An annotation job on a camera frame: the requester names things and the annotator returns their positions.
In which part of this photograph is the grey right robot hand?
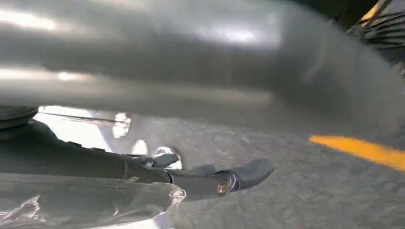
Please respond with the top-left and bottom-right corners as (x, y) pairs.
(0, 0), (405, 202)

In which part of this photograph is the yellow floor tape marking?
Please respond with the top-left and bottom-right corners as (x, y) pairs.
(309, 135), (405, 173)

